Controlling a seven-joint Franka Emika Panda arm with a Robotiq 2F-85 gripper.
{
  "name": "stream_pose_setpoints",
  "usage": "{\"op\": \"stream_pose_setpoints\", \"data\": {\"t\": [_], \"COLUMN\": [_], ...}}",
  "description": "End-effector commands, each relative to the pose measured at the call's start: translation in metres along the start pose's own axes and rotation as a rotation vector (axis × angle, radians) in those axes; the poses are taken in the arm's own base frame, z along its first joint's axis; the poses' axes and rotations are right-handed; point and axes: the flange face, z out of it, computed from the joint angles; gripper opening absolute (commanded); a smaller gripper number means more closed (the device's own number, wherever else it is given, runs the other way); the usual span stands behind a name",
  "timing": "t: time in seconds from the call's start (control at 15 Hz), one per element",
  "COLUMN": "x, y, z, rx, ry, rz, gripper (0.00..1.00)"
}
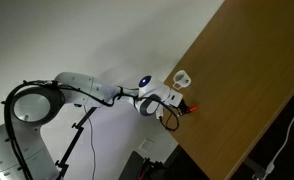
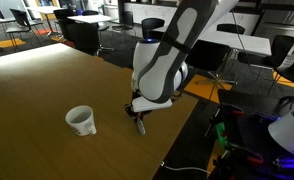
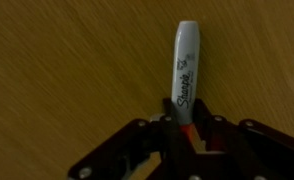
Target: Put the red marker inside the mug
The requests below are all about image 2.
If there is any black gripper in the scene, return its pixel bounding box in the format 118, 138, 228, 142
123, 99, 155, 122

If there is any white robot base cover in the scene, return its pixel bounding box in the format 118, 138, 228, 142
267, 95, 294, 165

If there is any white ceramic mug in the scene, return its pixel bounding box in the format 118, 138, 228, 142
64, 105, 98, 137

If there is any green clamp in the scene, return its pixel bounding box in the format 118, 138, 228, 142
214, 121, 230, 150

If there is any small white square table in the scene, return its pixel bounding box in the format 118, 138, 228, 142
66, 14, 117, 25

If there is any large white dining table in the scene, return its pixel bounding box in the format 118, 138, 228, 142
152, 25, 273, 57

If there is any white table with yellow base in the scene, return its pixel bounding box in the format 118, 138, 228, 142
26, 5, 64, 15

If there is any black chair with metal legs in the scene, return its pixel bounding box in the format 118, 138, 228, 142
5, 8, 44, 52

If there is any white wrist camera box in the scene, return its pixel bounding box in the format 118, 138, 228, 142
131, 96, 174, 114

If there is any white cable with plug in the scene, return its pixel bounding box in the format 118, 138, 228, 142
160, 161, 212, 175

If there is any black clamp with red handle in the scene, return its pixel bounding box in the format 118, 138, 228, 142
204, 103, 245, 138

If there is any thin black hanging cable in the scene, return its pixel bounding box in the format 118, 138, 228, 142
231, 9, 279, 81

